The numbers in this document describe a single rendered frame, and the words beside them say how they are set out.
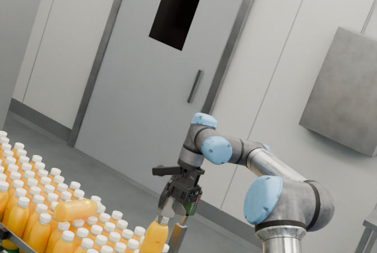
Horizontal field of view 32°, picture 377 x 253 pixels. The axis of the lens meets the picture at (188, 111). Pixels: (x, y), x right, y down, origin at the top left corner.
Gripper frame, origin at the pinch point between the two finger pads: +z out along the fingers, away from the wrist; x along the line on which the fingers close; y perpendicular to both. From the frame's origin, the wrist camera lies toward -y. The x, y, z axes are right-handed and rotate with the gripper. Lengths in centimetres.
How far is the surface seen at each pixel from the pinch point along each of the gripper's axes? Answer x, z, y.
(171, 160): 302, 95, -196
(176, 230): 47, 24, -21
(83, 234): 2.4, 23.3, -29.2
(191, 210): 47, 13, -18
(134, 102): 293, 62, -249
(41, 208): -2, 23, -48
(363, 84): 305, -31, -64
